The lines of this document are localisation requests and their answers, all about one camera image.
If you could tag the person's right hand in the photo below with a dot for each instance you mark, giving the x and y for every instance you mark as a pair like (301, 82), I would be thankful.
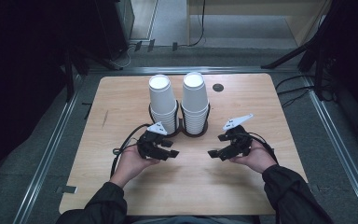
(258, 158)

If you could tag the black stand leg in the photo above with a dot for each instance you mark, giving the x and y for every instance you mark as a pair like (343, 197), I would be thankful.
(69, 77)

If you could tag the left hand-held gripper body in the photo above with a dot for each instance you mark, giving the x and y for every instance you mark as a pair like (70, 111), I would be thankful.
(147, 146)

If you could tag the black round table grommet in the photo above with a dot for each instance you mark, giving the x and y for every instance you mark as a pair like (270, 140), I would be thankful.
(218, 87)

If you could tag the stack of white cups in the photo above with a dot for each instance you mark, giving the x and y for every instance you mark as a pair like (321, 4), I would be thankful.
(195, 102)
(162, 99)

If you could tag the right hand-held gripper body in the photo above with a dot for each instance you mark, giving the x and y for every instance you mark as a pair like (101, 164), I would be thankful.
(240, 140)

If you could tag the metal floor rail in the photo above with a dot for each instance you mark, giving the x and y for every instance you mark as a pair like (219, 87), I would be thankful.
(192, 69)
(341, 149)
(43, 161)

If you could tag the black double cup holder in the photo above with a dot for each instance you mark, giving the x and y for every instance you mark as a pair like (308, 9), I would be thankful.
(181, 132)

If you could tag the person's left hand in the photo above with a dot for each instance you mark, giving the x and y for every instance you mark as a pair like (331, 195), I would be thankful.
(129, 165)

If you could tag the black tripod stand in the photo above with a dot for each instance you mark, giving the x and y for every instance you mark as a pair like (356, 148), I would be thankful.
(295, 53)

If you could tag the light wooden furniture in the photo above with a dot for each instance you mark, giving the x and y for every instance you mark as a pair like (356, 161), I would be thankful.
(304, 18)

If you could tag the dark cabinet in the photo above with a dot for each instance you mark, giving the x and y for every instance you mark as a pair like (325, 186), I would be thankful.
(115, 25)

